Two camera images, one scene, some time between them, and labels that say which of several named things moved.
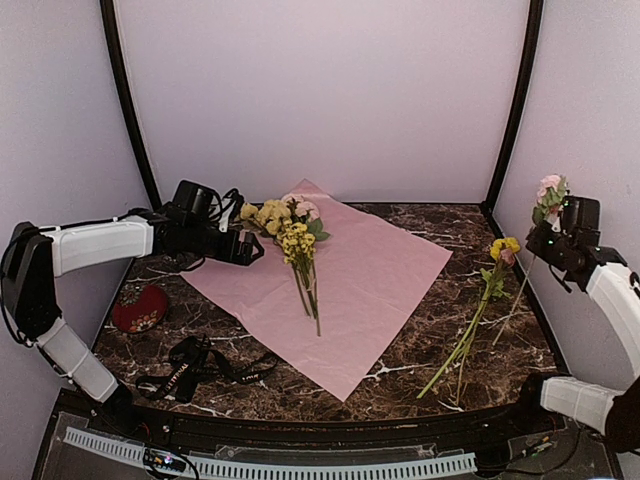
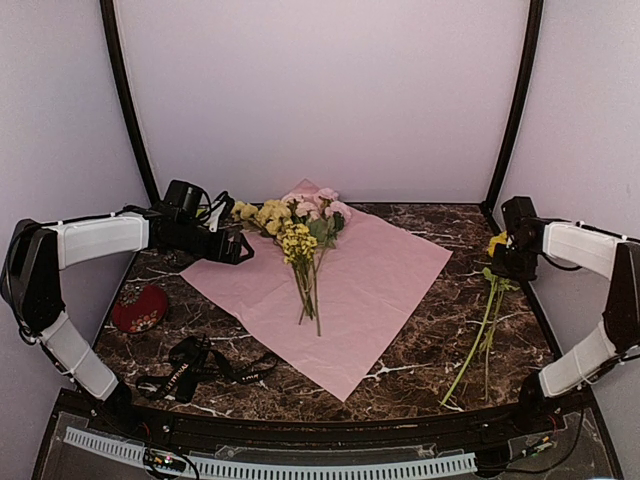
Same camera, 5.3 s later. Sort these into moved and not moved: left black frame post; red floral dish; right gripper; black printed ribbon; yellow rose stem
Moved: right gripper; yellow rose stem
Not moved: black printed ribbon; red floral dish; left black frame post
